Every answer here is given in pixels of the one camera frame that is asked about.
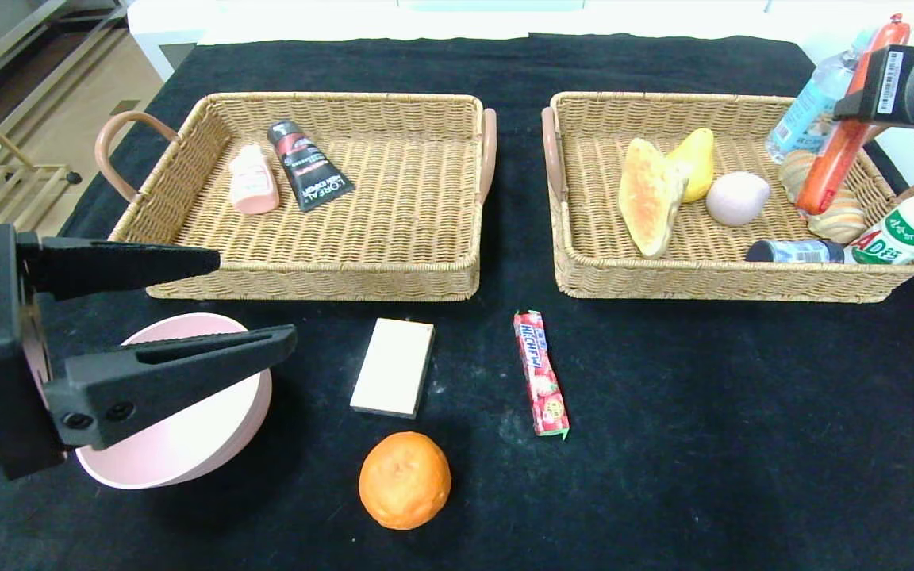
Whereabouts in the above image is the black table cloth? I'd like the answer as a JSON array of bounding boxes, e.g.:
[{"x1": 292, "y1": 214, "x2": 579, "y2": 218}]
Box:
[{"x1": 0, "y1": 33, "x2": 914, "y2": 571}]

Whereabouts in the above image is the orange tangerine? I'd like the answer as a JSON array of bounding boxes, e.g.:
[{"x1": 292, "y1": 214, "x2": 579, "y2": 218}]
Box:
[{"x1": 359, "y1": 431, "x2": 452, "y2": 531}]

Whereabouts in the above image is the small pink bottle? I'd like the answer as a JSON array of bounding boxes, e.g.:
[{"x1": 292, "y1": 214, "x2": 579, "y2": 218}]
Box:
[{"x1": 228, "y1": 144, "x2": 281, "y2": 216}]

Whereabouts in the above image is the clear water bottle blue label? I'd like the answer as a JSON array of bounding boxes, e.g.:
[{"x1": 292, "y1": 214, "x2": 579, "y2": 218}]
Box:
[{"x1": 766, "y1": 30, "x2": 874, "y2": 163}]

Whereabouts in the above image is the ridged bread roll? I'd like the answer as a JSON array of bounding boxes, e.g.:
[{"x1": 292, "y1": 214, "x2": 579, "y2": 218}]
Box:
[{"x1": 778, "y1": 149, "x2": 868, "y2": 245}]

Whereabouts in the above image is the wooden rack on casters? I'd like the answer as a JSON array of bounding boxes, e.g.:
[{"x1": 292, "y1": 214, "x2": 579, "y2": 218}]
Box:
[{"x1": 0, "y1": 119, "x2": 83, "y2": 235}]

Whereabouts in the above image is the wicker basket holding food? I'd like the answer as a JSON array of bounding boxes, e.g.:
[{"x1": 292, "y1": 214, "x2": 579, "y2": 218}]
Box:
[{"x1": 541, "y1": 91, "x2": 914, "y2": 305}]

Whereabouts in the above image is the white table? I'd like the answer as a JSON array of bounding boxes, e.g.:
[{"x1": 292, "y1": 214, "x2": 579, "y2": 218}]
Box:
[{"x1": 128, "y1": 0, "x2": 815, "y2": 84}]

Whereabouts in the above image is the small dark blue bottle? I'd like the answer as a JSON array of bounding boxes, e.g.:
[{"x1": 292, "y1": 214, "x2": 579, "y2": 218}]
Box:
[{"x1": 745, "y1": 240, "x2": 847, "y2": 264}]

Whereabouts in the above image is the wicker basket holding toiletries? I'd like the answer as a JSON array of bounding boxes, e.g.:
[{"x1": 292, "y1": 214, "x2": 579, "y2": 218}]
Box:
[{"x1": 94, "y1": 92, "x2": 497, "y2": 303}]

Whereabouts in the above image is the pale purple round bun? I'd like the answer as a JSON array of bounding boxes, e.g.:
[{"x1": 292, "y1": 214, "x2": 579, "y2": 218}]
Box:
[{"x1": 705, "y1": 171, "x2": 771, "y2": 228}]

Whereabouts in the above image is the pink bowl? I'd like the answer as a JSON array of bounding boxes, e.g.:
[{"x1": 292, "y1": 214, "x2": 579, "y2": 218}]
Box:
[{"x1": 74, "y1": 312, "x2": 274, "y2": 490}]

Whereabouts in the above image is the yellow pear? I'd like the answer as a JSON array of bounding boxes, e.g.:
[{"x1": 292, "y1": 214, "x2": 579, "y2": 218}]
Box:
[{"x1": 666, "y1": 128, "x2": 716, "y2": 204}]

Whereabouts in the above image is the flat toasted bread slice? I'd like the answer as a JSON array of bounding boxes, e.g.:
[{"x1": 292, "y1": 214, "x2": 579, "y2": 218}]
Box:
[{"x1": 617, "y1": 138, "x2": 688, "y2": 259}]

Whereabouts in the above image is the red strawberry candy stick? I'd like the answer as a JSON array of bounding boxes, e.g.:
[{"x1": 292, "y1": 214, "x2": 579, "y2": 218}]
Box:
[{"x1": 513, "y1": 310, "x2": 570, "y2": 439}]

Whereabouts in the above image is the black cosmetic tube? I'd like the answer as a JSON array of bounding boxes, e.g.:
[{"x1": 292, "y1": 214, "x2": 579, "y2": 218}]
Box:
[{"x1": 267, "y1": 119, "x2": 356, "y2": 213}]

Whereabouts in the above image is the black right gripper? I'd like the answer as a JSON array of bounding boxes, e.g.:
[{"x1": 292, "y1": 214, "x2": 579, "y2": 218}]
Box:
[{"x1": 833, "y1": 29, "x2": 914, "y2": 128}]

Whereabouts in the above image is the white playing card box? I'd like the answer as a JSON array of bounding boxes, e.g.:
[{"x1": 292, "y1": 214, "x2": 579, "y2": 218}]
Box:
[{"x1": 350, "y1": 318, "x2": 436, "y2": 420}]

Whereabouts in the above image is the white milk bottle green label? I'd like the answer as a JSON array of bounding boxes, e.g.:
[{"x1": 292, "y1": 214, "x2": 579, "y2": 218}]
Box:
[{"x1": 844, "y1": 171, "x2": 914, "y2": 265}]

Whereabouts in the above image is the orange sausage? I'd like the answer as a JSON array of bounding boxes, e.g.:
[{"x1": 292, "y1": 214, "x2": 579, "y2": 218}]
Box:
[{"x1": 795, "y1": 13, "x2": 912, "y2": 217}]

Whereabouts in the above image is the low dark shelf unit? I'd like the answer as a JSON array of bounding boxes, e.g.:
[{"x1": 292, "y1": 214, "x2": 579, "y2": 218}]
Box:
[{"x1": 0, "y1": 0, "x2": 134, "y2": 136}]

